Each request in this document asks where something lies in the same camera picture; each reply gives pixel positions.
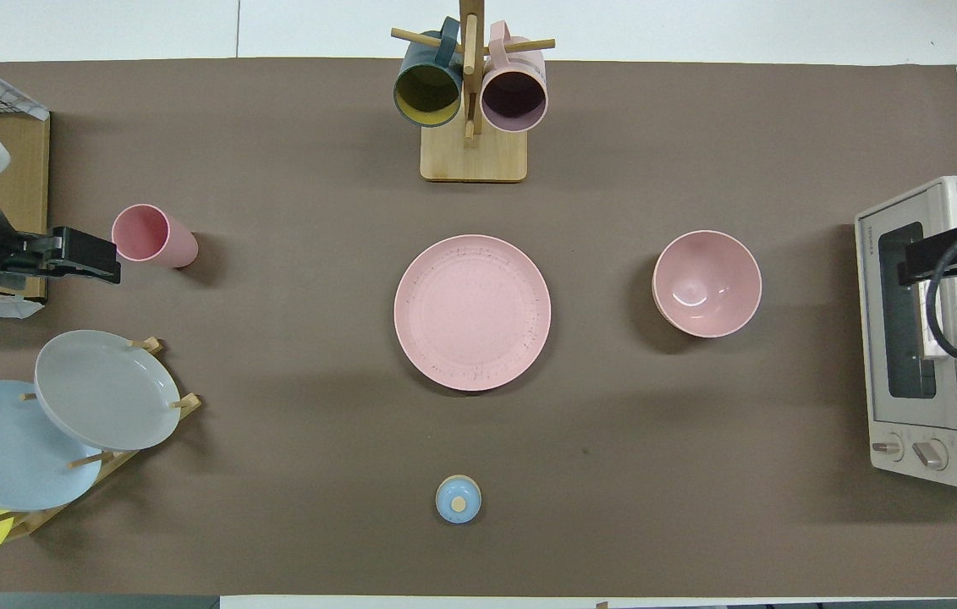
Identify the pink tumbler cup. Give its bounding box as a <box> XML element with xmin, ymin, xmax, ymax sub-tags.
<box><xmin>111</xmin><ymin>204</ymin><xmax>200</xmax><ymax>270</ymax></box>

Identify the pink bowl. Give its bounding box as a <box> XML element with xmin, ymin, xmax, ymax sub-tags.
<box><xmin>652</xmin><ymin>230</ymin><xmax>763</xmax><ymax>339</ymax></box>

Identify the wooden plate rack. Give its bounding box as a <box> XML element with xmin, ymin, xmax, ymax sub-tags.
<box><xmin>0</xmin><ymin>335</ymin><xmax>202</xmax><ymax>543</ymax></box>

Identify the grey plate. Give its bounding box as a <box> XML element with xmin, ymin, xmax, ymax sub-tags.
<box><xmin>34</xmin><ymin>329</ymin><xmax>183</xmax><ymax>452</ymax></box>

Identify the brown table mat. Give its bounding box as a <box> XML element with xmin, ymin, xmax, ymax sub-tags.
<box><xmin>0</xmin><ymin>57</ymin><xmax>957</xmax><ymax>598</ymax></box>

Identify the teal mug yellow inside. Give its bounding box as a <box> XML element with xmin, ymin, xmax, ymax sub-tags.
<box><xmin>393</xmin><ymin>17</ymin><xmax>465</xmax><ymax>129</ymax></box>

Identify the speckled pink plate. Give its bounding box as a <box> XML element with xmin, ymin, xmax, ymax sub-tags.
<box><xmin>393</xmin><ymin>234</ymin><xmax>553</xmax><ymax>392</ymax></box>

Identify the wooden mug tree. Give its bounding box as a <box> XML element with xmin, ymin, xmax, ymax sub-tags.
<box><xmin>390</xmin><ymin>0</ymin><xmax>557</xmax><ymax>184</ymax></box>

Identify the pink mug purple inside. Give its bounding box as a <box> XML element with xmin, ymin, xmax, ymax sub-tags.
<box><xmin>480</xmin><ymin>21</ymin><xmax>549</xmax><ymax>134</ymax></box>

